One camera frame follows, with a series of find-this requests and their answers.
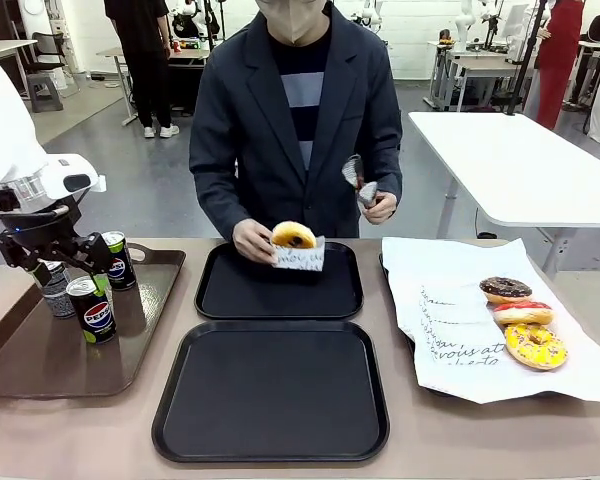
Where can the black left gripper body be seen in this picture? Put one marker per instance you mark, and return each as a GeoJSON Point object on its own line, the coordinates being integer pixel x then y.
{"type": "Point", "coordinates": [32, 242]}

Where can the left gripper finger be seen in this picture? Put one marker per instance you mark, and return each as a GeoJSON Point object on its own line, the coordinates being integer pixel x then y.
{"type": "Point", "coordinates": [94, 252]}
{"type": "Point", "coordinates": [42, 274]}

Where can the black white patterned can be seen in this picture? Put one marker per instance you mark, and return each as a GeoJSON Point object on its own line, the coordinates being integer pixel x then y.
{"type": "Point", "coordinates": [59, 300]}

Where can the black green Pepsi can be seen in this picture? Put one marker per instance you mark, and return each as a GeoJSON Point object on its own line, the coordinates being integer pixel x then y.
{"type": "Point", "coordinates": [120, 267]}
{"type": "Point", "coordinates": [96, 320]}

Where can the plain glazed donut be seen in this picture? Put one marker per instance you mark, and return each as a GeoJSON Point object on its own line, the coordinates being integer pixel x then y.
{"type": "Point", "coordinates": [290, 232]}

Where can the chocolate frosted donut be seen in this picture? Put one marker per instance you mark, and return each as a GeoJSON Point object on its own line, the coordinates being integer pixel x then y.
{"type": "Point", "coordinates": [505, 287]}

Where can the red frosted donut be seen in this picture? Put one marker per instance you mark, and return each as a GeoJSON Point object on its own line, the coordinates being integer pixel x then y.
{"type": "Point", "coordinates": [525, 314]}

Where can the yellow sprinkled donut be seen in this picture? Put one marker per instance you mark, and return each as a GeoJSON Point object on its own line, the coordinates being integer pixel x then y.
{"type": "Point", "coordinates": [522, 352]}

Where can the person's left forearm dark sleeve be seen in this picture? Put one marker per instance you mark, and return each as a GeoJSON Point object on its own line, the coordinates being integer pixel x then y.
{"type": "Point", "coordinates": [389, 175]}

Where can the person's right forearm dark sleeve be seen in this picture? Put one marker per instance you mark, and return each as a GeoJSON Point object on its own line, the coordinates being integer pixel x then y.
{"type": "Point", "coordinates": [220, 205]}

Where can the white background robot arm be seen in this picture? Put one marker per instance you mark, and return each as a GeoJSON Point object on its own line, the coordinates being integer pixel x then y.
{"type": "Point", "coordinates": [462, 25]}

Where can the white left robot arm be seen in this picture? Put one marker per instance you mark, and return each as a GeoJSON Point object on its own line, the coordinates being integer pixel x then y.
{"type": "Point", "coordinates": [0, 125]}

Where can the person's right hand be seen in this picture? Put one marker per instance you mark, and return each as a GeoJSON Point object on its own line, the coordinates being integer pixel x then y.
{"type": "Point", "coordinates": [252, 242]}

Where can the person's left hand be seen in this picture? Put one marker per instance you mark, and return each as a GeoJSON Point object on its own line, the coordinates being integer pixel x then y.
{"type": "Point", "coordinates": [382, 210]}

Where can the brown plastic tray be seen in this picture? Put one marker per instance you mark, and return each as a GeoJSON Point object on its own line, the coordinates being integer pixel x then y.
{"type": "Point", "coordinates": [55, 360]}

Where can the grey step stool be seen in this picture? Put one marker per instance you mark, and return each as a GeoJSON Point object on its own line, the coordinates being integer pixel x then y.
{"type": "Point", "coordinates": [45, 92]}

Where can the black plastic tray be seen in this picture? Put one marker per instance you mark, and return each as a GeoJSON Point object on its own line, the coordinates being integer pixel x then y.
{"type": "Point", "coordinates": [270, 400]}
{"type": "Point", "coordinates": [260, 300]}

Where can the black office chair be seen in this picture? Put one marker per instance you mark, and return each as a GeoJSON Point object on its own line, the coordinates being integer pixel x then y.
{"type": "Point", "coordinates": [50, 47]}

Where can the light wooden desk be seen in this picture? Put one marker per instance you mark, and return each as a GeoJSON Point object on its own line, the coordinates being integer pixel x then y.
{"type": "Point", "coordinates": [5, 47]}

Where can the standing person in black clothes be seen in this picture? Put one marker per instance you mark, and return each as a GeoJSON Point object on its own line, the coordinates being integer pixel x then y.
{"type": "Point", "coordinates": [145, 60]}

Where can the beige table with white leg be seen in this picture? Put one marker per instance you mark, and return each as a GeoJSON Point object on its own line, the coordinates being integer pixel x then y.
{"type": "Point", "coordinates": [117, 52]}

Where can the person's torso in dark jacket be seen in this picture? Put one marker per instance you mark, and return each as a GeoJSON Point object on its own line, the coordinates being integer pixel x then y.
{"type": "Point", "coordinates": [260, 125]}

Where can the dark cluttered work desk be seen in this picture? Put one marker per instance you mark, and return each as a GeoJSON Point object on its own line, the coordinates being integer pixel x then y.
{"type": "Point", "coordinates": [187, 65]}

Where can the black tripod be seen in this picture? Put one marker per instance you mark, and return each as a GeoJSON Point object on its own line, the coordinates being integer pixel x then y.
{"type": "Point", "coordinates": [212, 22]}

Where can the beige face mask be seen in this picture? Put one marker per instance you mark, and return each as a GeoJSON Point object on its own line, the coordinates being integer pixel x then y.
{"type": "Point", "coordinates": [292, 22]}

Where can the grey white work table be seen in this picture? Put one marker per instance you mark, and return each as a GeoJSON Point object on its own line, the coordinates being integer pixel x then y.
{"type": "Point", "coordinates": [475, 65]}

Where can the white table with grey legs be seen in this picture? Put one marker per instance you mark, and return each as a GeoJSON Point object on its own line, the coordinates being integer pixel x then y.
{"type": "Point", "coordinates": [520, 165]}

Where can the white paper sheet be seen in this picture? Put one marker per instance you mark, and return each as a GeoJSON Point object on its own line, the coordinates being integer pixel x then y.
{"type": "Point", "coordinates": [555, 280]}

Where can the person in red apron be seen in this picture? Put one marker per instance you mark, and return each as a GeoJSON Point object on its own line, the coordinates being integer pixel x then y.
{"type": "Point", "coordinates": [557, 55]}

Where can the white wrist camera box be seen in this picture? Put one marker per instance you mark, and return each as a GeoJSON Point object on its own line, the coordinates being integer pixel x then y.
{"type": "Point", "coordinates": [67, 172]}

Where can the white robot near wall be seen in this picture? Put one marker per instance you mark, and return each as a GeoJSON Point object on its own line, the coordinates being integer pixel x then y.
{"type": "Point", "coordinates": [370, 12]}

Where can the black camera stand pole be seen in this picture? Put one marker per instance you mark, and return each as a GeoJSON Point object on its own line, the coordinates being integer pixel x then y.
{"type": "Point", "coordinates": [525, 55]}

